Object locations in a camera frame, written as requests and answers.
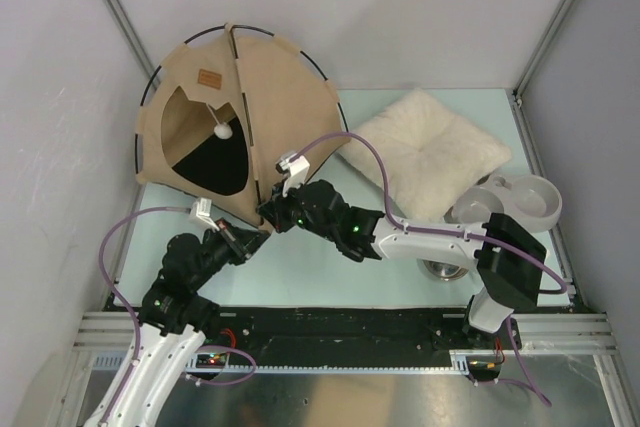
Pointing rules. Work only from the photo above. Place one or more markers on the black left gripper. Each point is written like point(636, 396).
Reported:
point(242, 243)

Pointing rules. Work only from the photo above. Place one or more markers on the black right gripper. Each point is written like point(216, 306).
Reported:
point(276, 210)

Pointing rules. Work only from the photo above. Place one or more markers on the tan fabric pet tent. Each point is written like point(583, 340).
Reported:
point(290, 106)

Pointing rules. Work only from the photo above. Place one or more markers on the cream fluffy cushion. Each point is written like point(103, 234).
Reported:
point(429, 146)

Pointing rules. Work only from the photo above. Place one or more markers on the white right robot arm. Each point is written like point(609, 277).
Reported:
point(505, 255)

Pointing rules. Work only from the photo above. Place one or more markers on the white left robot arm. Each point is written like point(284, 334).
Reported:
point(172, 323)

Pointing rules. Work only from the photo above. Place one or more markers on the grey double pet bowl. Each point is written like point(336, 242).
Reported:
point(533, 201)

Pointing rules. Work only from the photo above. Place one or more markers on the white pompom toy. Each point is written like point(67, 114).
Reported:
point(223, 131)

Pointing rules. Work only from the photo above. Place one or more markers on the stainless steel bowl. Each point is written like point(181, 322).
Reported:
point(443, 271)

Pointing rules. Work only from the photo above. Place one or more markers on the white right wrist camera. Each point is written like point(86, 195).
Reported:
point(294, 168)

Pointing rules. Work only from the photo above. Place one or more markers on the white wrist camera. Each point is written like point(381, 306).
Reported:
point(200, 214)
point(294, 168)

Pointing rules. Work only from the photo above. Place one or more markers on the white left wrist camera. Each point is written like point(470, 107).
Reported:
point(200, 214)

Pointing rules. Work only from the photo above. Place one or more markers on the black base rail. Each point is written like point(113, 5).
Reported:
point(358, 339)

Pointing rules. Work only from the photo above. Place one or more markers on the aluminium frame post right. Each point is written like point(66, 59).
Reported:
point(553, 28)

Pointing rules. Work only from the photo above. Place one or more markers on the aluminium frame post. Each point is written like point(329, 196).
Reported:
point(133, 41)
point(553, 28)

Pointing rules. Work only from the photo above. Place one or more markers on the aluminium frame post left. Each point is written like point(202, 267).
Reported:
point(133, 41)

